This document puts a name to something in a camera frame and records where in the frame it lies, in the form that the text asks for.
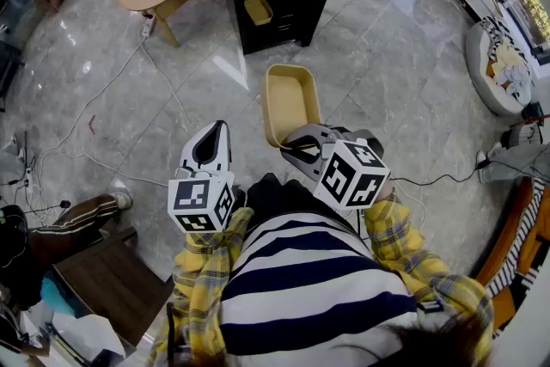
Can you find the person's striped shirt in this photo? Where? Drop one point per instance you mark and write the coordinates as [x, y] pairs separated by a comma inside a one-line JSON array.
[[301, 283]]

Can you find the person's black trousers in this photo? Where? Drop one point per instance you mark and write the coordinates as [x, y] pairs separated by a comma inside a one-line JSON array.
[[275, 197]]

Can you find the person's left forearm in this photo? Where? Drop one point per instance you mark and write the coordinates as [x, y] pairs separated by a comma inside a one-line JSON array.
[[202, 270]]

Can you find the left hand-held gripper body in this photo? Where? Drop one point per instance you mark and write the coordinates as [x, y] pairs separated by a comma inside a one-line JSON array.
[[193, 197]]

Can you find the white power strip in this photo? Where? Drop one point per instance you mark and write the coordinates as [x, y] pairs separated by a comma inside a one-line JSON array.
[[147, 28]]

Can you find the white round basket with cloths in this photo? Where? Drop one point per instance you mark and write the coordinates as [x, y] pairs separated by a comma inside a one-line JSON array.
[[481, 69]]

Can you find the grey white fabric bundle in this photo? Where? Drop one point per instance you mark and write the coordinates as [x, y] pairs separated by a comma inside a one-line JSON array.
[[522, 136]]

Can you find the orange striped cloth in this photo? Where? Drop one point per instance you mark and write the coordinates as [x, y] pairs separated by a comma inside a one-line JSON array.
[[511, 236]]

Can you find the person's right forearm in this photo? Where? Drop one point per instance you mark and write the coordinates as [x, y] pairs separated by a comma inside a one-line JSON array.
[[399, 236]]

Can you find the dark wooden stool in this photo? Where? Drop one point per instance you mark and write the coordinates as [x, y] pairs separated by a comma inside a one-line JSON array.
[[111, 283]]

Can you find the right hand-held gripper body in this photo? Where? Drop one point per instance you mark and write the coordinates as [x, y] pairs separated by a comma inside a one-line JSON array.
[[348, 176]]

